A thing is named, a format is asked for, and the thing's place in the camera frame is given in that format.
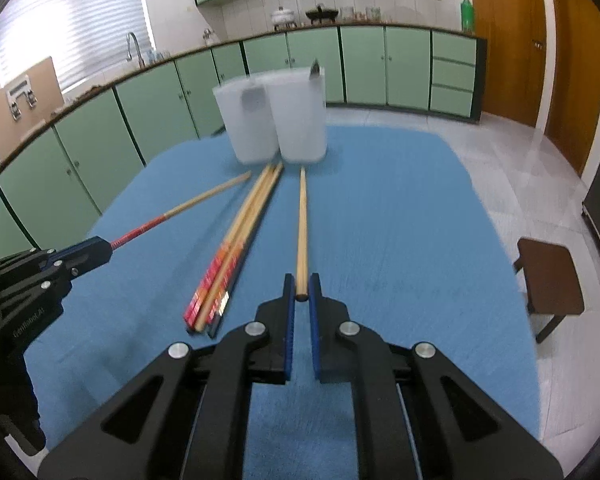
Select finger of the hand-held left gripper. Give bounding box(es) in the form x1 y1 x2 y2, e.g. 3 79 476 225
0 253 113 309
0 236 114 286

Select blue table mat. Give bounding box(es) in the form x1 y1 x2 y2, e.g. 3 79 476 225
27 125 541 480

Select metal kitchen faucet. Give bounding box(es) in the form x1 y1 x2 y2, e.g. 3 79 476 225
125 31 146 68

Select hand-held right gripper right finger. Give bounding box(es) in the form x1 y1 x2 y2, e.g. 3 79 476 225
310 272 566 480

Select brown wooden stool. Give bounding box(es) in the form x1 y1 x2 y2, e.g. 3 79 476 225
512 237 586 343

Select black wok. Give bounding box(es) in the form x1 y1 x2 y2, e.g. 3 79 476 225
305 4 340 25

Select white window blinds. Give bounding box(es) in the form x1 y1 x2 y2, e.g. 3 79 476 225
0 0 153 93

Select white plastic utensil holder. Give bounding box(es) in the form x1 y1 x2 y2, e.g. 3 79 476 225
213 66 328 165

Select brown wooden door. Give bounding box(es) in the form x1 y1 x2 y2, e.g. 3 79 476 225
545 0 600 176
467 0 548 128

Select green base kitchen cabinets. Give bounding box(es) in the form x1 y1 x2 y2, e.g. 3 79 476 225
0 25 488 271

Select plain wooden chopstick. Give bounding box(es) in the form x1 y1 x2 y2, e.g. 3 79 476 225
296 167 309 303

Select person's left hand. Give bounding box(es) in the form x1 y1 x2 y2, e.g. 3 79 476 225
0 355 47 455

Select red-handled wooden chopstick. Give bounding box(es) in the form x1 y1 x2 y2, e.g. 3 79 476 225
183 165 272 325
111 171 252 251
202 163 282 336

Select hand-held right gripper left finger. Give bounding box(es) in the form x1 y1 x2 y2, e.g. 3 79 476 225
37 274 296 480

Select wooden board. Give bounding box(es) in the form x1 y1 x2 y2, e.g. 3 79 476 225
0 56 63 161

